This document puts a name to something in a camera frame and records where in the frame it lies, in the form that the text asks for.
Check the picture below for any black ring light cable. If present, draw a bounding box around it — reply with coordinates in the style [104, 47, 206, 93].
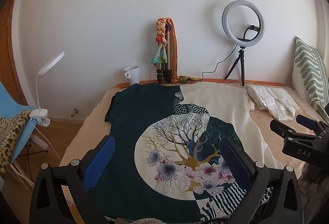
[200, 25, 260, 82]

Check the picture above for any tree print t-shirt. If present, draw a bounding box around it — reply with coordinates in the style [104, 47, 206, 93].
[104, 83, 284, 223]

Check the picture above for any green striped pillow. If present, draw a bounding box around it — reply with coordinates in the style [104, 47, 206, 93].
[292, 36, 329, 122]

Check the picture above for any white folded garment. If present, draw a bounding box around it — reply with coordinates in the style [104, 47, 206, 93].
[247, 85, 300, 121]

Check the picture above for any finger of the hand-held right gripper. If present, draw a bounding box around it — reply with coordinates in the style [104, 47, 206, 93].
[270, 119, 292, 140]
[295, 114, 324, 134]

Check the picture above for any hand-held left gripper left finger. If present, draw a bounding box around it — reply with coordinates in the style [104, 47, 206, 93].
[29, 135, 116, 224]

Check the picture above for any blue chair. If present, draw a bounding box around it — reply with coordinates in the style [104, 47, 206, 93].
[0, 82, 49, 188]

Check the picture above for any white lamp cable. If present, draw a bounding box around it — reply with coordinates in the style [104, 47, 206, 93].
[30, 121, 63, 163]

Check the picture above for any white mug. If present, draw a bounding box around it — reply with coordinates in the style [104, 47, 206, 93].
[124, 65, 140, 86]

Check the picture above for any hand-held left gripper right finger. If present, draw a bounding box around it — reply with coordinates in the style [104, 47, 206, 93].
[220, 137, 304, 224]

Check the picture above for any small black tripod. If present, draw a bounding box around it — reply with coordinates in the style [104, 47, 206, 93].
[224, 47, 246, 86]

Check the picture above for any beige blanket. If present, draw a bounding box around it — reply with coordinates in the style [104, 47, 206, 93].
[59, 83, 329, 224]

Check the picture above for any leopard print cloth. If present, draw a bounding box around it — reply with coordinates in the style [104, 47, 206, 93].
[0, 110, 32, 173]

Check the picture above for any colourful orange scarf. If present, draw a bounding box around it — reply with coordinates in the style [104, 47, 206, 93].
[150, 17, 198, 83]

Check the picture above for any silver folded tripod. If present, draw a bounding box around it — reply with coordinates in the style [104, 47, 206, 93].
[155, 23, 173, 84]

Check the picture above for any wooden door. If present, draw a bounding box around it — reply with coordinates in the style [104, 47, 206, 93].
[0, 0, 29, 106]

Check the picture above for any white clip desk lamp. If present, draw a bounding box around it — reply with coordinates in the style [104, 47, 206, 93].
[29, 52, 65, 127]

